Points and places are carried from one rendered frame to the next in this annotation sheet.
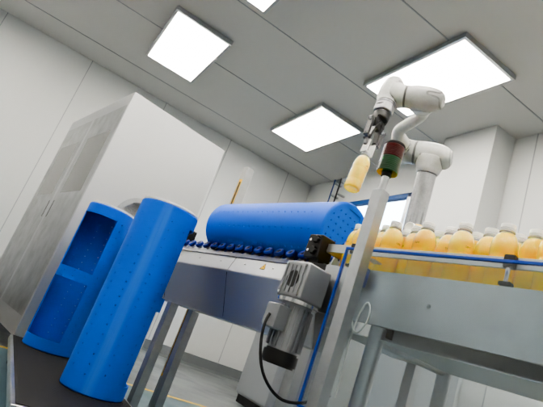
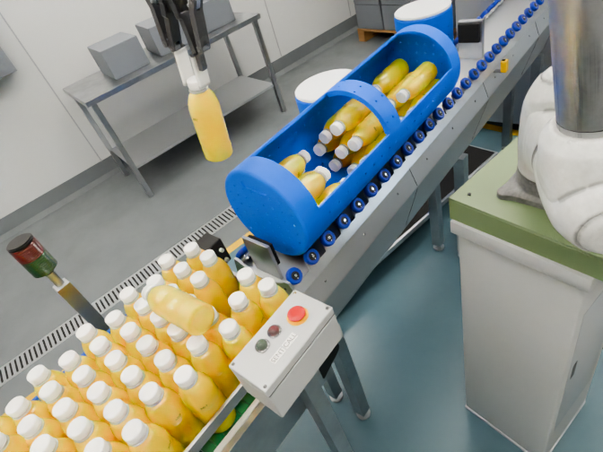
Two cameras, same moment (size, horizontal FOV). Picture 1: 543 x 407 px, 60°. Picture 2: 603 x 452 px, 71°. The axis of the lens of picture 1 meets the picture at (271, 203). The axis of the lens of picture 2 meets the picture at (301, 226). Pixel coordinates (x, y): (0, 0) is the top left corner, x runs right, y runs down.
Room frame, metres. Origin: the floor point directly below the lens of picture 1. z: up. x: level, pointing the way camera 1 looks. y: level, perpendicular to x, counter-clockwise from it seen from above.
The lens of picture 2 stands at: (1.90, -1.22, 1.74)
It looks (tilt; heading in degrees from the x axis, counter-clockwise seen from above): 39 degrees down; 88
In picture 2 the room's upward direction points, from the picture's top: 20 degrees counter-clockwise
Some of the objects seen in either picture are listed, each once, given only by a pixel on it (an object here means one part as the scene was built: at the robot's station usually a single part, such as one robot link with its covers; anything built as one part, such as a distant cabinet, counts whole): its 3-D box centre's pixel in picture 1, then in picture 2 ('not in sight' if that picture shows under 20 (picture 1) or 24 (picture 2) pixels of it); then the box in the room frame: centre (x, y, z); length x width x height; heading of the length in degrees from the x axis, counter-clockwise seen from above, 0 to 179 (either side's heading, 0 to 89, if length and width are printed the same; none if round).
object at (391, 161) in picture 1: (389, 165); (39, 262); (1.29, -0.29, 1.18); 0.06 x 0.06 x 0.05
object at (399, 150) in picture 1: (393, 153); (27, 249); (1.29, -0.29, 1.23); 0.06 x 0.06 x 0.04
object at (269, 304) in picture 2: not in sight; (280, 312); (1.81, -0.56, 0.99); 0.07 x 0.07 x 0.19
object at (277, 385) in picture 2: not in sight; (288, 349); (1.82, -0.72, 1.05); 0.20 x 0.10 x 0.10; 36
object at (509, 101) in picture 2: not in sight; (508, 105); (3.43, 0.88, 0.31); 0.06 x 0.06 x 0.63; 36
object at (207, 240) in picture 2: (319, 251); (212, 255); (1.66, -0.22, 0.95); 0.10 x 0.07 x 0.10; 126
